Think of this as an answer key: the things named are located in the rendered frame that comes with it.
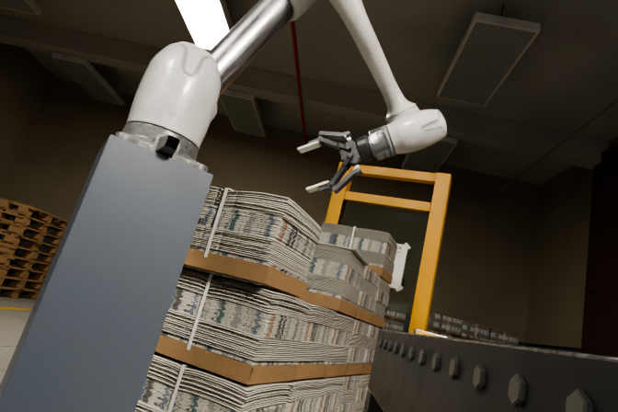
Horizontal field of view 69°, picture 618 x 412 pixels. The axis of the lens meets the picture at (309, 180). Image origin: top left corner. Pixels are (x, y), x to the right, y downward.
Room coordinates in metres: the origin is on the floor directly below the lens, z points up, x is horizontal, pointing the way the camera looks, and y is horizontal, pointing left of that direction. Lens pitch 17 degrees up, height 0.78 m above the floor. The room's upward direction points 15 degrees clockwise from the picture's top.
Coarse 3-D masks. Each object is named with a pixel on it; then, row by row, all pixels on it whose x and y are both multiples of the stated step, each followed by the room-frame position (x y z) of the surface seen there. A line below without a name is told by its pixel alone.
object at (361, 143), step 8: (352, 144) 1.20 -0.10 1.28; (360, 144) 1.16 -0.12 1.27; (368, 144) 1.16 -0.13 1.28; (344, 152) 1.21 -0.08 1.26; (352, 152) 1.20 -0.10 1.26; (360, 152) 1.17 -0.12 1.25; (368, 152) 1.16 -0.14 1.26; (352, 160) 1.20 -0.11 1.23; (360, 160) 1.19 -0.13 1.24; (368, 160) 1.19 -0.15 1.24
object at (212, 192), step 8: (208, 192) 1.23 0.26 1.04; (216, 192) 1.22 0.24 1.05; (208, 200) 1.22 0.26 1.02; (208, 208) 1.22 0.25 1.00; (200, 216) 1.22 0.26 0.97; (208, 216) 1.22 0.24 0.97; (200, 224) 1.22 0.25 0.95; (200, 232) 1.22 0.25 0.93; (192, 240) 1.22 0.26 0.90; (192, 248) 1.22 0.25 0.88; (184, 264) 1.23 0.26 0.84
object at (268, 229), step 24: (240, 192) 1.19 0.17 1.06; (240, 216) 1.17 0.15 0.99; (264, 216) 1.14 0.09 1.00; (288, 216) 1.15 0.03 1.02; (240, 240) 1.16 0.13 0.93; (264, 240) 1.13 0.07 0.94; (288, 240) 1.20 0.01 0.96; (312, 240) 1.35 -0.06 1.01; (264, 264) 1.13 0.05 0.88; (288, 264) 1.24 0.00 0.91; (264, 288) 1.25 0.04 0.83
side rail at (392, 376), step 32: (384, 352) 0.85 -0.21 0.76; (416, 352) 0.57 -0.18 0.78; (448, 352) 0.43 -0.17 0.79; (480, 352) 0.34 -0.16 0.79; (512, 352) 0.28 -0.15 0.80; (544, 352) 0.24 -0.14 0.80; (576, 352) 0.22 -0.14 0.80; (384, 384) 0.78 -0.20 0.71; (416, 384) 0.54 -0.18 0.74; (448, 384) 0.41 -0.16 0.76; (480, 384) 0.33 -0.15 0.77; (512, 384) 0.27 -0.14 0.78; (544, 384) 0.24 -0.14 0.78; (576, 384) 0.21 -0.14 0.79; (608, 384) 0.19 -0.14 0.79
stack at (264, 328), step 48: (192, 288) 1.25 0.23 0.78; (240, 288) 1.19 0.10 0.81; (192, 336) 1.22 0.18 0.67; (240, 336) 1.17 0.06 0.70; (288, 336) 1.30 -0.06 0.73; (336, 336) 1.73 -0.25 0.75; (144, 384) 1.27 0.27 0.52; (192, 384) 1.21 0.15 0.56; (240, 384) 1.17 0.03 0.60; (288, 384) 1.38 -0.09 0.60; (336, 384) 1.84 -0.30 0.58
